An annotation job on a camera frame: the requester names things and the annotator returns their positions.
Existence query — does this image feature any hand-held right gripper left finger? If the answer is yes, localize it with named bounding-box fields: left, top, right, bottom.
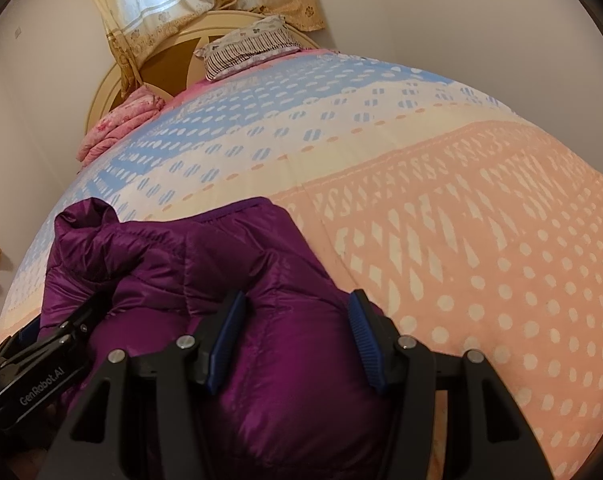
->
left=36, top=290, right=247, bottom=480

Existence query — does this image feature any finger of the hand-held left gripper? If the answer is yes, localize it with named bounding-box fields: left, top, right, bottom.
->
left=40, top=291, right=113, bottom=357
left=0, top=324, right=43, bottom=357

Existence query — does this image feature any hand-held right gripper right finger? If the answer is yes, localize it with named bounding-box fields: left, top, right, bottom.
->
left=348, top=289, right=555, bottom=480

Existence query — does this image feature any purple puffer jacket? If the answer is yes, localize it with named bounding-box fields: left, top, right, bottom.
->
left=38, top=197, right=397, bottom=480

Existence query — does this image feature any bed with patterned sheet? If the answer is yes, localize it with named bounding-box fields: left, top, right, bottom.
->
left=0, top=49, right=603, bottom=480

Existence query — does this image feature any pink folded blanket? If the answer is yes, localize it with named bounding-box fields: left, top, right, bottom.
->
left=76, top=85, right=167, bottom=163

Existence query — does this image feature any cream round wooden headboard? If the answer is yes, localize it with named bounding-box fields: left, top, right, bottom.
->
left=84, top=9, right=317, bottom=136

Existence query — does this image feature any striped patterned pillow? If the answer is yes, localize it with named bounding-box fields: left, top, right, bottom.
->
left=194, top=15, right=302, bottom=81

